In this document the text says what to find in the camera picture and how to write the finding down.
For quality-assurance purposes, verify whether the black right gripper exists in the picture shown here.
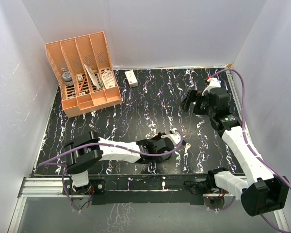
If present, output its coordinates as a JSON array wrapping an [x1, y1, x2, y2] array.
[[180, 89, 215, 118]]

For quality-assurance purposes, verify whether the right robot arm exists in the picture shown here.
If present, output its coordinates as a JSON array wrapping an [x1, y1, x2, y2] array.
[[181, 87, 289, 216]]

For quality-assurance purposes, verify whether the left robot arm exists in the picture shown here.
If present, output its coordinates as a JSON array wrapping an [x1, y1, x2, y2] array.
[[64, 130, 181, 194]]

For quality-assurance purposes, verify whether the brass key on black tag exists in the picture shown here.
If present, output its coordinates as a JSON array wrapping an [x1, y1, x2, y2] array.
[[184, 143, 191, 153]]

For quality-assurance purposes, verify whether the small white cardboard box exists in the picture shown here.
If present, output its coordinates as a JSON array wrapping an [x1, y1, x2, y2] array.
[[125, 70, 138, 88]]

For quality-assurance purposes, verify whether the white paper card in organizer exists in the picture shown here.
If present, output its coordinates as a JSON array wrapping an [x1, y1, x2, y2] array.
[[84, 64, 100, 90]]

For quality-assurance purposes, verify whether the small white eraser box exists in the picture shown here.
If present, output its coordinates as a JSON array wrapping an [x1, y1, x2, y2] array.
[[77, 73, 83, 82]]

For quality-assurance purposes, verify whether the orange plastic file organizer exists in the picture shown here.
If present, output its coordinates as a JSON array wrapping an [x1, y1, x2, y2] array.
[[45, 32, 122, 117]]

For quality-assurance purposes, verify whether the grey round tin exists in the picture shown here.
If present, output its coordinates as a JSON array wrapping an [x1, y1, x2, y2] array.
[[62, 68, 73, 86]]

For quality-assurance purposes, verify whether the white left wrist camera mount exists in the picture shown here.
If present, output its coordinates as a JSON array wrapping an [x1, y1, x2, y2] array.
[[162, 130, 183, 147]]

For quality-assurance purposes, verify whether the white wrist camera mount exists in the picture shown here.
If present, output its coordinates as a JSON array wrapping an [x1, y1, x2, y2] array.
[[162, 130, 183, 147], [202, 76, 221, 96]]

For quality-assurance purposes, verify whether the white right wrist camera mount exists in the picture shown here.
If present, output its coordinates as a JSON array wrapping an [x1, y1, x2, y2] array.
[[202, 76, 221, 96]]

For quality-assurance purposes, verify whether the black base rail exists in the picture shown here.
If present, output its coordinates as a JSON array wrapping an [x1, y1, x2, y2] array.
[[63, 174, 233, 206]]

